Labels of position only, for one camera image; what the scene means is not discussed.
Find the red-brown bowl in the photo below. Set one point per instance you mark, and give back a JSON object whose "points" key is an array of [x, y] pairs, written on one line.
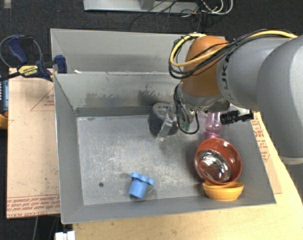
{"points": [[231, 156]]}

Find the grey tape roll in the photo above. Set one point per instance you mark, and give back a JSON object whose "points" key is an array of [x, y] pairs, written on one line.
{"points": [[155, 124]]}

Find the orange-yellow bowl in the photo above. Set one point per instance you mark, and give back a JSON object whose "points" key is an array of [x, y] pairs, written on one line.
{"points": [[222, 191]]}

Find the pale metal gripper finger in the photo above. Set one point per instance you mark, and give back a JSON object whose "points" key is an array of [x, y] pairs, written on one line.
{"points": [[164, 132], [172, 116]]}

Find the grey metal bin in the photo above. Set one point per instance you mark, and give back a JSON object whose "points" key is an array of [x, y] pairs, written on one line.
{"points": [[131, 154]]}

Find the blue plastic cap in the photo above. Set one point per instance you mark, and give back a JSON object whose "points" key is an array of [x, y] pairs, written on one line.
{"points": [[139, 186]]}

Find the clear glass bowl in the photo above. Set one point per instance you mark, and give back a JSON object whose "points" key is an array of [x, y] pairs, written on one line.
{"points": [[214, 165]]}

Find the pink clear plastic bottle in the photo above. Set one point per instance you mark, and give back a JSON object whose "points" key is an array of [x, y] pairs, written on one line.
{"points": [[212, 126]]}

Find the brown cardboard board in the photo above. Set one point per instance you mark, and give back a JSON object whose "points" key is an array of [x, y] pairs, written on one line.
{"points": [[31, 146]]}

